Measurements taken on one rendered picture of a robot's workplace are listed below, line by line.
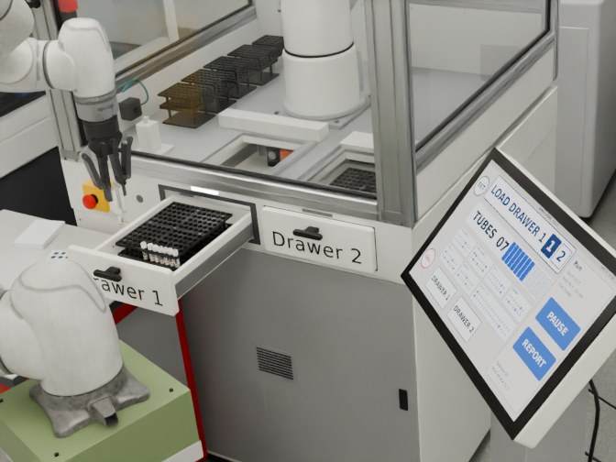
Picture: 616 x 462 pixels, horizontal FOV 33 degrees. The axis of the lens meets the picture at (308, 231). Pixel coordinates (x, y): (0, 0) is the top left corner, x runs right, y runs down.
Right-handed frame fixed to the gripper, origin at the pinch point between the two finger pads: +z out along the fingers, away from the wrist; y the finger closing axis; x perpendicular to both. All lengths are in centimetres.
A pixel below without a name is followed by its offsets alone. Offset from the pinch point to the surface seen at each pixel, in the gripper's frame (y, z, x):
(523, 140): 106, 15, -28
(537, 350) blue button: 14, -5, -109
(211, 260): 11.5, 14.2, -18.0
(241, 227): 23.6, 12.5, -13.3
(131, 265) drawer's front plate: -7.1, 7.8, -16.3
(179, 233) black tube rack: 10.7, 11.1, -6.6
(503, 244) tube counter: 28, -11, -90
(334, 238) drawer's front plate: 34, 12, -35
